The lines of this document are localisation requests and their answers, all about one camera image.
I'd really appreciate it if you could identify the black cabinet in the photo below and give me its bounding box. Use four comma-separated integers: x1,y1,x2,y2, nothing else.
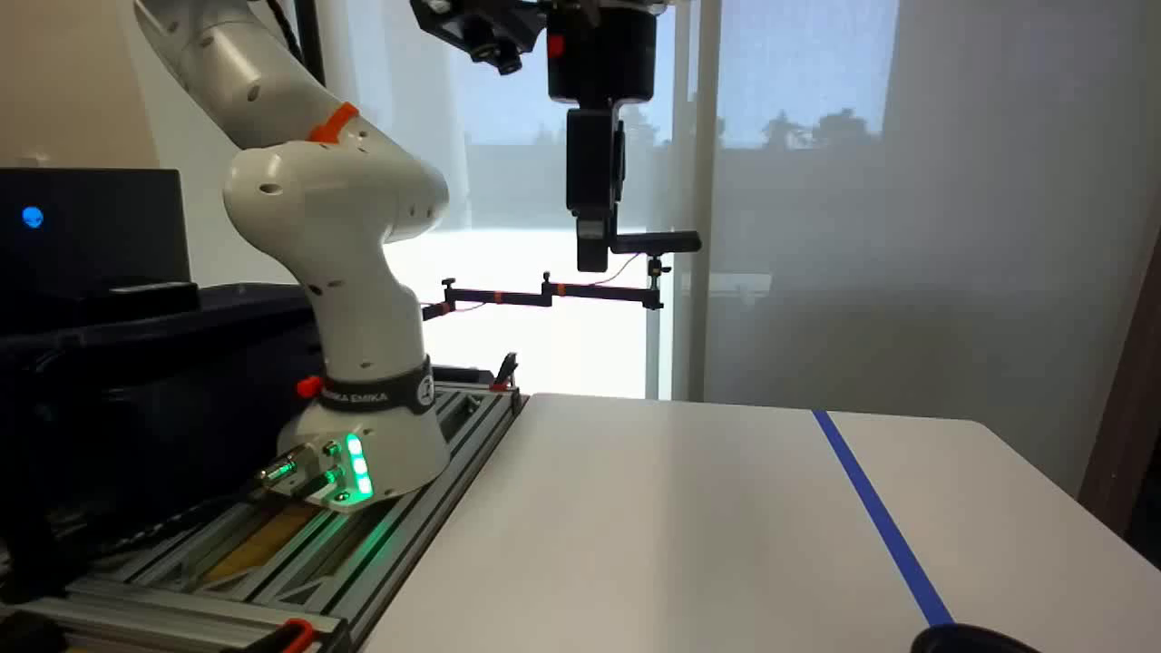
0,283,333,601

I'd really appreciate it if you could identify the aluminium rail base frame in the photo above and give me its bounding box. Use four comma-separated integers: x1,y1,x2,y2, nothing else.
0,358,533,653

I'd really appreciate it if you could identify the dark teal cup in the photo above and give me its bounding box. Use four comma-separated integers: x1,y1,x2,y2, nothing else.
906,619,1042,653

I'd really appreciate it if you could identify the black stereo camera bar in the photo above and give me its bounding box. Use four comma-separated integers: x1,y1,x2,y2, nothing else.
606,228,703,259

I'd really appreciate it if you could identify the long blue tape strip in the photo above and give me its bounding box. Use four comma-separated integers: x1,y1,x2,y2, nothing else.
811,405,960,630

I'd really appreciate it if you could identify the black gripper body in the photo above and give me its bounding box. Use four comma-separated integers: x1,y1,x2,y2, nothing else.
546,0,663,108

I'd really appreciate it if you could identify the black monitor with blue light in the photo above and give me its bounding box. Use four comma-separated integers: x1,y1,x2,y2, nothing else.
0,165,202,319

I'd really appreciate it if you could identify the white window mullion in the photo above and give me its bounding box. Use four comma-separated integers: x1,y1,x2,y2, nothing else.
668,0,727,405

